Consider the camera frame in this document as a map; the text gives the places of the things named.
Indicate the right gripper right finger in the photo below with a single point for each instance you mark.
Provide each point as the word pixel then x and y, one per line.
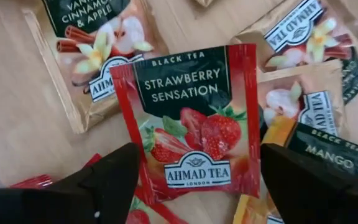
pixel 300 193

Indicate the red strawberry tea bag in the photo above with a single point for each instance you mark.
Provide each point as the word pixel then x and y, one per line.
pixel 138 216
pixel 33 182
pixel 182 93

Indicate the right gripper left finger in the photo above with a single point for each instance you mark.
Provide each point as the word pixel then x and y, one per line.
pixel 110 186

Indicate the gold vanilla tea bag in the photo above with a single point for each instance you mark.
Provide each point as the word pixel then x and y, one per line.
pixel 319 112
pixel 82 77
pixel 294 31

